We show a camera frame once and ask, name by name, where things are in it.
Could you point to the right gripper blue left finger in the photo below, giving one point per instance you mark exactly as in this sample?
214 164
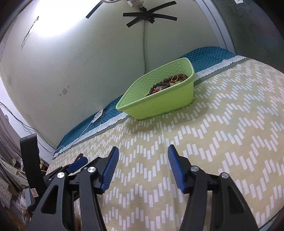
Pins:
55 210

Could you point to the black tape cross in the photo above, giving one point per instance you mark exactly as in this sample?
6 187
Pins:
149 15

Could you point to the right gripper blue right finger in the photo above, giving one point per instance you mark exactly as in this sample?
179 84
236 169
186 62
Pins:
230 211

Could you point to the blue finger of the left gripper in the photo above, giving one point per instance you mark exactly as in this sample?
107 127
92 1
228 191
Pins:
77 164

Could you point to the green plastic basket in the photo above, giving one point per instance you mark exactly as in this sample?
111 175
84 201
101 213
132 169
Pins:
134 103

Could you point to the chevron patterned beige blanket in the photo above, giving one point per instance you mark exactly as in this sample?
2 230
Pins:
234 125

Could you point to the cluttered items on floor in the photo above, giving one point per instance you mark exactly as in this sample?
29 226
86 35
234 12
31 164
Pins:
16 196

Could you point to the teal quilted mattress pad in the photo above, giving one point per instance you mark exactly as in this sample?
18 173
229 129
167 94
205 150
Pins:
205 60

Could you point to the amber and purple bead jewelry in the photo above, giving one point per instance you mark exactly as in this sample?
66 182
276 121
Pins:
159 87

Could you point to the white controller box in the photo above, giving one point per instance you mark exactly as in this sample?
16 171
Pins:
98 116

